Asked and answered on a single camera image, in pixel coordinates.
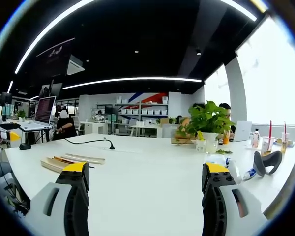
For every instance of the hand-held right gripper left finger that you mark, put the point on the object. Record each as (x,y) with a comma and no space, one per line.
(73,204)

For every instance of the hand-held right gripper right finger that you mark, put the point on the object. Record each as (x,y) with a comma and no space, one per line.
(216,204)

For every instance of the wooden cutlery case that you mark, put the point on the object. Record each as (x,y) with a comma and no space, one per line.
(71,161)

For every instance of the small green plant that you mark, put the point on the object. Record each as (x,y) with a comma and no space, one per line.
(21,114)

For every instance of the laptop stand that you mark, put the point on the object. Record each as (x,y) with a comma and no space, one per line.
(40,134)

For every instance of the open silver laptop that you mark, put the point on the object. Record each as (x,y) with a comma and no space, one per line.
(45,110)

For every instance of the white and blue tube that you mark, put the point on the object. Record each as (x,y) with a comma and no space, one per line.
(250,174)

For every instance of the grey neck pillow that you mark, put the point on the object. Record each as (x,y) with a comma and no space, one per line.
(260,164)

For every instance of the small white cup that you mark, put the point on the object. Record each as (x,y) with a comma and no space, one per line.
(200,145)

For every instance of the orange juice cup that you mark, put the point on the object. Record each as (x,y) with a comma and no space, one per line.
(226,138)

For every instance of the wooden tray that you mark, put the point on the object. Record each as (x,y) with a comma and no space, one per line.
(183,141)

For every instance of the white paper sheet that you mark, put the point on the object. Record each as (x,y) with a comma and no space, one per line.
(120,149)

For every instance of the clear drink bottle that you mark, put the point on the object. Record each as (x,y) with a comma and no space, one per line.
(255,140)

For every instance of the white laptop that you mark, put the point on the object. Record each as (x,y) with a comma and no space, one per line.
(242,131)

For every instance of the plastic cup with red straw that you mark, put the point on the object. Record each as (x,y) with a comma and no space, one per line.
(268,145)

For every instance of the hanging dark screen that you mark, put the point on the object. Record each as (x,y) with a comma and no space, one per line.
(55,57)

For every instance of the green potted plant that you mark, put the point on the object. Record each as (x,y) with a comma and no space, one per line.
(209,120)

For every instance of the yellow drink with red straw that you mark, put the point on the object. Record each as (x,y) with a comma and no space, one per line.
(284,142)

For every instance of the ceiling air conditioner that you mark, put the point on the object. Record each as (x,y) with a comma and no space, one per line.
(75,66)

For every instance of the black monitor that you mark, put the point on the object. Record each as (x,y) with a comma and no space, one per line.
(111,109)

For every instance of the storage shelf with white boxes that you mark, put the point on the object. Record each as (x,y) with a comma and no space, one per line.
(147,111)

